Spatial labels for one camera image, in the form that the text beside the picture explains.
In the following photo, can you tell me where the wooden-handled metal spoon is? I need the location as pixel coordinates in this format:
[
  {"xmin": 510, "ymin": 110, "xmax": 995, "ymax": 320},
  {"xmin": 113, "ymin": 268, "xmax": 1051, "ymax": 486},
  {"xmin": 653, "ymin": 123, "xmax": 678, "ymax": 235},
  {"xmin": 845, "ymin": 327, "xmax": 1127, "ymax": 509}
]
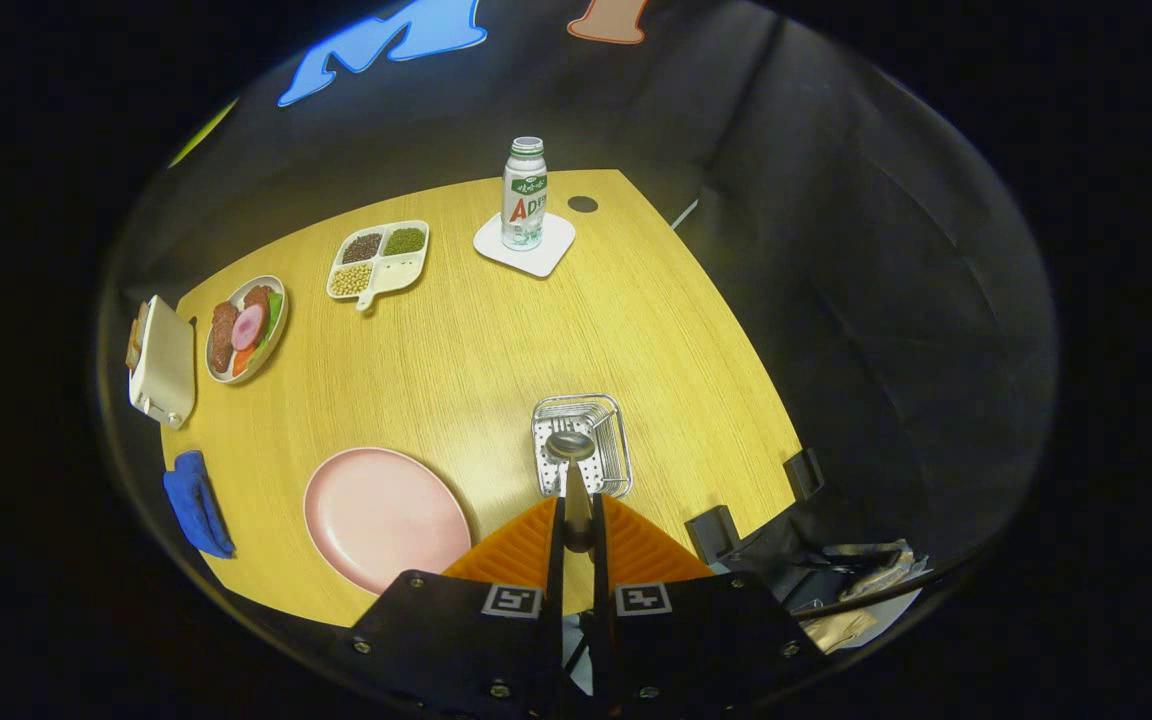
[{"xmin": 546, "ymin": 430, "xmax": 598, "ymax": 553}]

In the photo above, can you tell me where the metal wire basket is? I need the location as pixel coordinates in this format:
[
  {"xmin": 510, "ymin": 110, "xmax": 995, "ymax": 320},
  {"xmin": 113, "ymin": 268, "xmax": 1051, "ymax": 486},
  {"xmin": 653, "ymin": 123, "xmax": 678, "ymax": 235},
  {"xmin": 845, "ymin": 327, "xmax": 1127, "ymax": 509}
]
[{"xmin": 531, "ymin": 393, "xmax": 634, "ymax": 500}]

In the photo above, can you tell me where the large brown meat piece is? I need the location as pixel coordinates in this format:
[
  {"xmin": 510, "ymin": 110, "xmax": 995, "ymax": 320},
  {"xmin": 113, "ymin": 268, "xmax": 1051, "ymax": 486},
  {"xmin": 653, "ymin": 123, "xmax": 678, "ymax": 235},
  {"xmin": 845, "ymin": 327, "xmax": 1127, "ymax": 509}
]
[{"xmin": 209, "ymin": 301, "xmax": 239, "ymax": 374}]

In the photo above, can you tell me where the pink round plate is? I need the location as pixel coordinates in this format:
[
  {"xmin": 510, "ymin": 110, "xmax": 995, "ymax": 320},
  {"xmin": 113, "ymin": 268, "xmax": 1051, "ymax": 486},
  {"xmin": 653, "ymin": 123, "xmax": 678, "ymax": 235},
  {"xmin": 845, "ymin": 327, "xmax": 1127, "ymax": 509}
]
[{"xmin": 303, "ymin": 446, "xmax": 473, "ymax": 597}]

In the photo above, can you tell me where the pink ham slice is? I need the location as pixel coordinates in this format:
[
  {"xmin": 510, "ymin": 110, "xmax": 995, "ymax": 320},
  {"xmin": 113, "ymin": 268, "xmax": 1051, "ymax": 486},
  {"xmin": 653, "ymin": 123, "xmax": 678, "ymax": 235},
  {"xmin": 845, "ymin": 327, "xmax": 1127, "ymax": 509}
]
[{"xmin": 230, "ymin": 304, "xmax": 267, "ymax": 352}]

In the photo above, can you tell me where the white drink bottle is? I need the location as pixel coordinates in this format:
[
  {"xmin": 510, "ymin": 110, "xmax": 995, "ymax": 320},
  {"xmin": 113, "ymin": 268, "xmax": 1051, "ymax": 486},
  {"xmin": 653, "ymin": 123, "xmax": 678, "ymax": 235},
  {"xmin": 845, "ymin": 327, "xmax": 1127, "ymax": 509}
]
[{"xmin": 501, "ymin": 137, "xmax": 549, "ymax": 252}]

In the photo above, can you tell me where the crumpled white bag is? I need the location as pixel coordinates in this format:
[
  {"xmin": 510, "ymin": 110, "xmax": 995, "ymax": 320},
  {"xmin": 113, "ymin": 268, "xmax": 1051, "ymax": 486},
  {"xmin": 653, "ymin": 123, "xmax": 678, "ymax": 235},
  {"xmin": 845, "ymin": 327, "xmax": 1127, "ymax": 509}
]
[{"xmin": 796, "ymin": 540, "xmax": 932, "ymax": 656}]

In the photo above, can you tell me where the black table clamp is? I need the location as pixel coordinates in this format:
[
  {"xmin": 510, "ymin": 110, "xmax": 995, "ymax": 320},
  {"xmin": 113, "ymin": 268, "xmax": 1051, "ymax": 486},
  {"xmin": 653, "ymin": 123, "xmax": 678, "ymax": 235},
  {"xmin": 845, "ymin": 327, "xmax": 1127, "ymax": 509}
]
[
  {"xmin": 784, "ymin": 447, "xmax": 825, "ymax": 501},
  {"xmin": 684, "ymin": 505, "xmax": 743, "ymax": 566}
]

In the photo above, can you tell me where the white square coaster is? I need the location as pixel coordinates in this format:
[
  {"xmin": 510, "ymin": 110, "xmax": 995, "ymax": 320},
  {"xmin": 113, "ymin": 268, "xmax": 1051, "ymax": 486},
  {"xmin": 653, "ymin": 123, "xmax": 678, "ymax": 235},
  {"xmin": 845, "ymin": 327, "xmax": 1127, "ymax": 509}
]
[{"xmin": 473, "ymin": 211, "xmax": 577, "ymax": 279}]

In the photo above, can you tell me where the blue folded towel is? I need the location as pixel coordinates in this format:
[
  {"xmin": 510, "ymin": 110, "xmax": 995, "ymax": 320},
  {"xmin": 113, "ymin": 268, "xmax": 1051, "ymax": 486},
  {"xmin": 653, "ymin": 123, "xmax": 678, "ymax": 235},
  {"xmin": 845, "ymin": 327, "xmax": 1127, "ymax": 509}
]
[{"xmin": 162, "ymin": 450, "xmax": 237, "ymax": 560}]

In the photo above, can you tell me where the white toaster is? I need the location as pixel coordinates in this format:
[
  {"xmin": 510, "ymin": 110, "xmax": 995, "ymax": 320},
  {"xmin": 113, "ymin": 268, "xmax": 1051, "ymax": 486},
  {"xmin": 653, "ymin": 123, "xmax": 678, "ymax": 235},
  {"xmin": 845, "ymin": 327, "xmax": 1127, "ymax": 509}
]
[{"xmin": 126, "ymin": 295, "xmax": 199, "ymax": 431}]

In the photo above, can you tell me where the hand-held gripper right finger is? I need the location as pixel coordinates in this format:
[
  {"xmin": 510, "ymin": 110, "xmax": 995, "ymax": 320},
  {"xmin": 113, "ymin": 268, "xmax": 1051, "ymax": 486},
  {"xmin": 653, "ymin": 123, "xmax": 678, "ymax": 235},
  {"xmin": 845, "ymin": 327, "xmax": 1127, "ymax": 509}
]
[{"xmin": 591, "ymin": 495, "xmax": 827, "ymax": 720}]

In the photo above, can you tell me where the white divided bean dish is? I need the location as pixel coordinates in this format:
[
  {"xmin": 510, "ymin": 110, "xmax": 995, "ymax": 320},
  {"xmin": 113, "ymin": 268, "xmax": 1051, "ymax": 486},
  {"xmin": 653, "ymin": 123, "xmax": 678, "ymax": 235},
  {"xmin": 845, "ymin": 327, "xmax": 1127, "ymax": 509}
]
[{"xmin": 326, "ymin": 220, "xmax": 431, "ymax": 313}]

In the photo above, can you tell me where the grey food plate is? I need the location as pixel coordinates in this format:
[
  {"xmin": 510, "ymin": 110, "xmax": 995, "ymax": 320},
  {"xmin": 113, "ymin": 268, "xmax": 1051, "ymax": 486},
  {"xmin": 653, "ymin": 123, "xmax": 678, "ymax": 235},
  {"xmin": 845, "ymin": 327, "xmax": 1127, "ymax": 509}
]
[{"xmin": 204, "ymin": 275, "xmax": 290, "ymax": 386}]

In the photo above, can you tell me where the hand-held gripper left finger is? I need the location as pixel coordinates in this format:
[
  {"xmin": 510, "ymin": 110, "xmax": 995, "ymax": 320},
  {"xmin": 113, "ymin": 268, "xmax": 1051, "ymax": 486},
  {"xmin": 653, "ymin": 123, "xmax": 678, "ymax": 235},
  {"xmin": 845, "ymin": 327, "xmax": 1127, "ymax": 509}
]
[{"xmin": 331, "ymin": 497, "xmax": 569, "ymax": 720}]

